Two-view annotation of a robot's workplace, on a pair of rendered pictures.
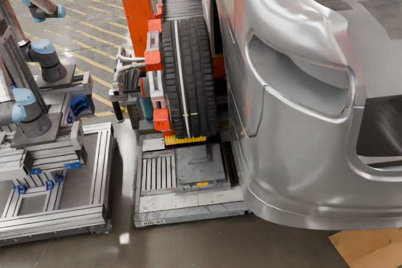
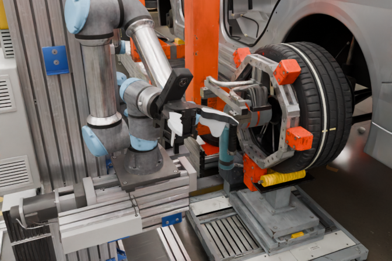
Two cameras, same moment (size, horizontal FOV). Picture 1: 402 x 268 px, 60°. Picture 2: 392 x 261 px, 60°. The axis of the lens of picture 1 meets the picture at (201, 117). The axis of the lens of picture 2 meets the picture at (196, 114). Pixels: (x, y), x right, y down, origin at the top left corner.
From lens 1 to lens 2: 1.16 m
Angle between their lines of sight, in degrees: 24
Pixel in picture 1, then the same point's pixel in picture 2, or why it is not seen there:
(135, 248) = not seen: outside the picture
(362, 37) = not seen: outside the picture
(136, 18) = (203, 56)
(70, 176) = (131, 251)
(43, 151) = (151, 195)
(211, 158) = (294, 205)
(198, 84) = (337, 94)
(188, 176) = (282, 227)
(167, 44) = (294, 56)
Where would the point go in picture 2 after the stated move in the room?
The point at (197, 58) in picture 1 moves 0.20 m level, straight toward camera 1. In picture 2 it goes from (329, 68) to (363, 81)
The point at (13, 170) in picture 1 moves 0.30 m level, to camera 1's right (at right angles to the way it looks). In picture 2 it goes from (128, 221) to (209, 203)
